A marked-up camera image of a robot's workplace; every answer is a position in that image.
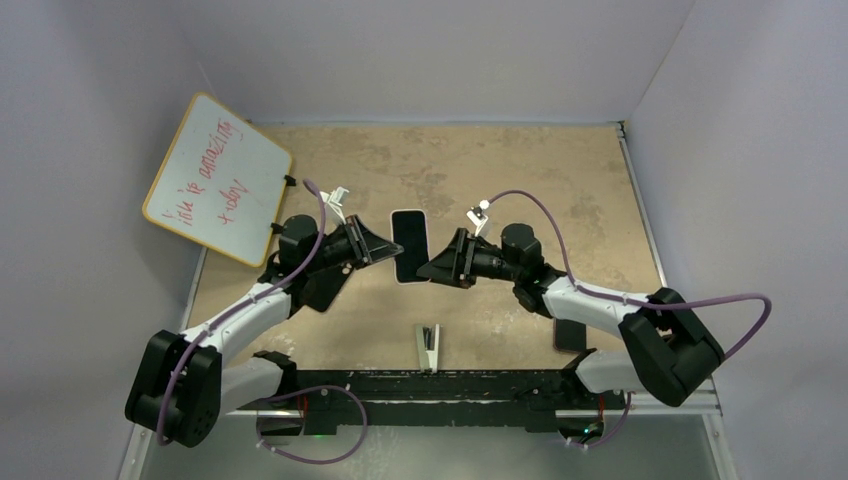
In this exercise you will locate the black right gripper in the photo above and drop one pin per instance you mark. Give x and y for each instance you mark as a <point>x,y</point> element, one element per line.
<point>455,265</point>

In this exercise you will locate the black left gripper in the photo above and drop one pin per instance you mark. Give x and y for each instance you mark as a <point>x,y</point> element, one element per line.
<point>365,247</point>

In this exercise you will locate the white phone case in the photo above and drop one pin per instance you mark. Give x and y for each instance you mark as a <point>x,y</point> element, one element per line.
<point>429,245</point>

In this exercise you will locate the black phone case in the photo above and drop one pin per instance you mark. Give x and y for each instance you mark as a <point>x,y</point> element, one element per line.
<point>323,287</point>

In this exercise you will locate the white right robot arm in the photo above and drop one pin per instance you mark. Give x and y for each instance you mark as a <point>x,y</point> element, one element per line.
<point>668,351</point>

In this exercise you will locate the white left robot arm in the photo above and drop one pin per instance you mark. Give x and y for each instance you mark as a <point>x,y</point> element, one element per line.
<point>212,351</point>

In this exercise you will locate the white stapler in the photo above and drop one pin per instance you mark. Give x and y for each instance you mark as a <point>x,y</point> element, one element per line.
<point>428,345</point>

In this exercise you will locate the yellow framed whiteboard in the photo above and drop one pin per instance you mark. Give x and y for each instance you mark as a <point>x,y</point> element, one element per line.
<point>221,183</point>

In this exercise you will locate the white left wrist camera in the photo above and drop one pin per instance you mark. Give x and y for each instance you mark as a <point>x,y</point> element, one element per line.
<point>333,204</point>

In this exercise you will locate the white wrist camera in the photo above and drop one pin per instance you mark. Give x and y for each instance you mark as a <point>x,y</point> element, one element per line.
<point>478,216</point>
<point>333,204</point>

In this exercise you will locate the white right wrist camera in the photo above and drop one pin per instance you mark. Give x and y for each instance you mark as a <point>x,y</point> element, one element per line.
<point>478,216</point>

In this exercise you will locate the black aluminium mounting rail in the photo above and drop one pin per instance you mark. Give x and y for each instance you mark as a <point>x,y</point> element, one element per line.
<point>538,401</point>

